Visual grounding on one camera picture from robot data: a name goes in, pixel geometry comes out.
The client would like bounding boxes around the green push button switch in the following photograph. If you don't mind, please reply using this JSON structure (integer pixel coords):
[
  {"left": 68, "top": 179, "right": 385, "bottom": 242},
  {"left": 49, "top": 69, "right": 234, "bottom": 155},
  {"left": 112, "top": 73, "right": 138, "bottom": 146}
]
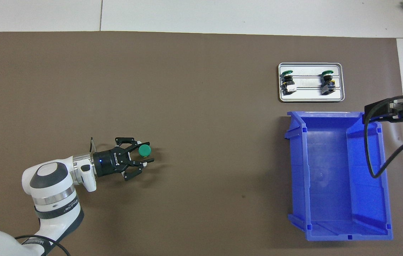
[
  {"left": 136, "top": 141, "right": 152, "bottom": 159},
  {"left": 281, "top": 70, "right": 297, "bottom": 95},
  {"left": 320, "top": 70, "right": 336, "bottom": 95}
]

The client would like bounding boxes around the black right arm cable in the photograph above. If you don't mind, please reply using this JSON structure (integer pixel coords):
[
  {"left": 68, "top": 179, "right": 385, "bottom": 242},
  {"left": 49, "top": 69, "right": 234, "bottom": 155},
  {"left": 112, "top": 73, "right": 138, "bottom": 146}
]
[{"left": 363, "top": 94, "right": 403, "bottom": 179}]

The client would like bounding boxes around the brown table mat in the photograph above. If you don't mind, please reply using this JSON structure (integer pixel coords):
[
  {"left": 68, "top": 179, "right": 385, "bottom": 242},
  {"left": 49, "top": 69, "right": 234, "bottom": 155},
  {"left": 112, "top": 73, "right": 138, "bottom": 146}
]
[{"left": 0, "top": 31, "right": 403, "bottom": 256}]

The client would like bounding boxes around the grey metal tray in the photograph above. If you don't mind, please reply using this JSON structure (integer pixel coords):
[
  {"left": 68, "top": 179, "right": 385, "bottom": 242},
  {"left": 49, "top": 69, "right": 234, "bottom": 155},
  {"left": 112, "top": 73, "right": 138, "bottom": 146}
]
[{"left": 278, "top": 63, "right": 345, "bottom": 103}]

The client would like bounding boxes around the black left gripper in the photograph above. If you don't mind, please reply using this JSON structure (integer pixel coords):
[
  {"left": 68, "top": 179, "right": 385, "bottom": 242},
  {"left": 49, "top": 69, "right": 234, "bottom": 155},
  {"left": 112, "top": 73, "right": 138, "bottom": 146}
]
[{"left": 93, "top": 137, "right": 155, "bottom": 182}]

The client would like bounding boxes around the blue plastic storage bin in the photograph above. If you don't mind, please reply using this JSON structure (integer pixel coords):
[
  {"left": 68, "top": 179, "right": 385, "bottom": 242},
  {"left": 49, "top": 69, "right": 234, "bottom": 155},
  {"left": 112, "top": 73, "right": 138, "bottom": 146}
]
[{"left": 284, "top": 111, "right": 393, "bottom": 242}]

